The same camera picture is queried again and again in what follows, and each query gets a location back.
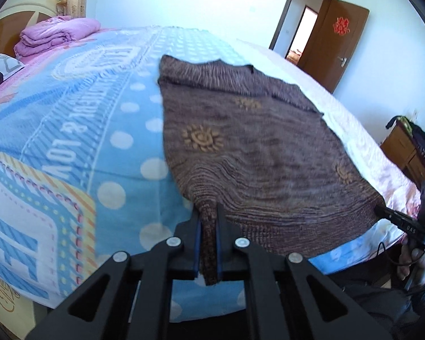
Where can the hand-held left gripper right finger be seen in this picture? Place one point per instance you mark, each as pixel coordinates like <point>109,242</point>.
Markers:
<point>220,251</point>

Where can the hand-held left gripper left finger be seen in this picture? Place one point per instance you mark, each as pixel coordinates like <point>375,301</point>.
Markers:
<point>197,251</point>

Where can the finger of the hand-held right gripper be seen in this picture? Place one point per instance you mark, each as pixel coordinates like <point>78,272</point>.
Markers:
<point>400,221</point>

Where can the brown knitted sweater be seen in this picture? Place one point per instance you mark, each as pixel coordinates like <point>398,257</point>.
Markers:
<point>262,148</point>

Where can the person's right hand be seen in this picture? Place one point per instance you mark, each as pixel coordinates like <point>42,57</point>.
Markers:
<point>414,262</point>

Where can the wooden bedside cabinet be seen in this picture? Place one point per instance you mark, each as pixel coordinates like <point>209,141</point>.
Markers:
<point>400,152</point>

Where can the dark bag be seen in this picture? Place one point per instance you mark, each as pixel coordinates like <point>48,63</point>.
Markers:
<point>419,138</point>

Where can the person's dark trousers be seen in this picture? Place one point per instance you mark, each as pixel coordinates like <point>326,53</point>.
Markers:
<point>379,304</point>

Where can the brown wooden door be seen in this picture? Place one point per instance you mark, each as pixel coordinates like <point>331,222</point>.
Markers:
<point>333,53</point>

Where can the printed blue pink bed sheet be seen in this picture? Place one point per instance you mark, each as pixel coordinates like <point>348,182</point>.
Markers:
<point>74,113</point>

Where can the red paper door decoration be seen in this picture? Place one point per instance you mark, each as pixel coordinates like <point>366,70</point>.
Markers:
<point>342,26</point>

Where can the folded pink quilt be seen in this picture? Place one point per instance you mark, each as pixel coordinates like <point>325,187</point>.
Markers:
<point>53,33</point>

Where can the grey patterned pillow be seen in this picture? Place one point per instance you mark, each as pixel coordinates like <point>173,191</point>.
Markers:
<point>0,71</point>

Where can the white wooden headboard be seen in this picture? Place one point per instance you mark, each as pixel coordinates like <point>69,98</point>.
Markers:
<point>7,17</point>

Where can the brown door frame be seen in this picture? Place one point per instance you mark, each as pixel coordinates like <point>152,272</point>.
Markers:
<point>283,17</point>

